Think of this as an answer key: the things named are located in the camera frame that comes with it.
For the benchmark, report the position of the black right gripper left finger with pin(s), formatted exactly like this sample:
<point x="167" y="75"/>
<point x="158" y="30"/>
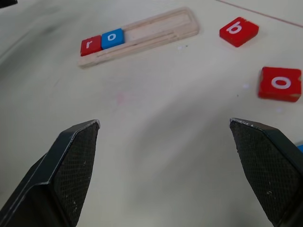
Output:
<point x="59" y="175"/>

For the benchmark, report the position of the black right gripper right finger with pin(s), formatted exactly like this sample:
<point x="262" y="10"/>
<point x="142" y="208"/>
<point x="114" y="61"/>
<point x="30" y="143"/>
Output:
<point x="267" y="170"/>

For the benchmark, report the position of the blue letter t tile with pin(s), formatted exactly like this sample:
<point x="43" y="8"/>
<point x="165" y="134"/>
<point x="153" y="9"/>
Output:
<point x="300" y="147"/>

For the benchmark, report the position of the red letter o tile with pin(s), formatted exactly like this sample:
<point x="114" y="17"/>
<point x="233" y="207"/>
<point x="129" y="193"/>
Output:
<point x="279" y="83"/>

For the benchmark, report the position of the red letter r tile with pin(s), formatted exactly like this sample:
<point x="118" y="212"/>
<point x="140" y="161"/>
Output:
<point x="91" y="45"/>

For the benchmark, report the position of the red letter b tile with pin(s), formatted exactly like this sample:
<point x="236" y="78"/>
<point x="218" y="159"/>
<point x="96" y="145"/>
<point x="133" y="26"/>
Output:
<point x="238" y="31"/>

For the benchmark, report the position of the blue letter o tile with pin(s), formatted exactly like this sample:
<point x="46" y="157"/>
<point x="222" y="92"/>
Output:
<point x="112" y="38"/>

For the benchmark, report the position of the light wooden letter tray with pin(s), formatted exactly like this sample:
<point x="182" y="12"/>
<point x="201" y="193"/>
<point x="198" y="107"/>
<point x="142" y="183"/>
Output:
<point x="146" y="33"/>

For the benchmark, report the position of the black object at corner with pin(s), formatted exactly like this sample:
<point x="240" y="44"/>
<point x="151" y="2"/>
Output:
<point x="7" y="2"/>

